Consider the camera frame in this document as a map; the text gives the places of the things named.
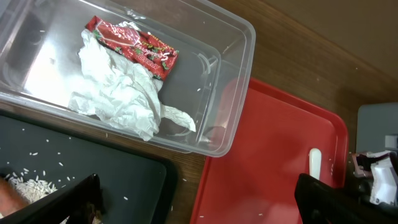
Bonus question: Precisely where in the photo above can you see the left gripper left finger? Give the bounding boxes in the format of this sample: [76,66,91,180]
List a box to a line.
[1,174,104,224]

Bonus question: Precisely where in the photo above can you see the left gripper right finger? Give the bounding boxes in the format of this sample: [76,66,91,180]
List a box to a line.
[294,173,397,224]

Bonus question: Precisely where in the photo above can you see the white plastic spoon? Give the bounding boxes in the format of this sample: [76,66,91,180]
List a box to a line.
[308,148,322,180]

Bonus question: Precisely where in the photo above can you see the white rice pile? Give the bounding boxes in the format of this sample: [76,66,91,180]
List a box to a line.
[1,174,57,218]

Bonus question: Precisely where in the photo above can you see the white tissue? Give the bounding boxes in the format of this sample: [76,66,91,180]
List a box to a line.
[68,29,196,141]

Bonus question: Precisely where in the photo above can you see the red snack wrapper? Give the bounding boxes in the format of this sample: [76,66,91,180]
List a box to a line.
[85,16,179,81]

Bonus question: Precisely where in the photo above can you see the black plastic tray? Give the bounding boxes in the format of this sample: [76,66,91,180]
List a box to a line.
[1,111,178,223]

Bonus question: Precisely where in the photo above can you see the red serving tray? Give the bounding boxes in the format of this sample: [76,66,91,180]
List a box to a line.
[190,79,348,224]

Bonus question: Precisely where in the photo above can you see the clear plastic bin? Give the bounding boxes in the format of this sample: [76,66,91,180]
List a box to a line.
[1,0,256,157]

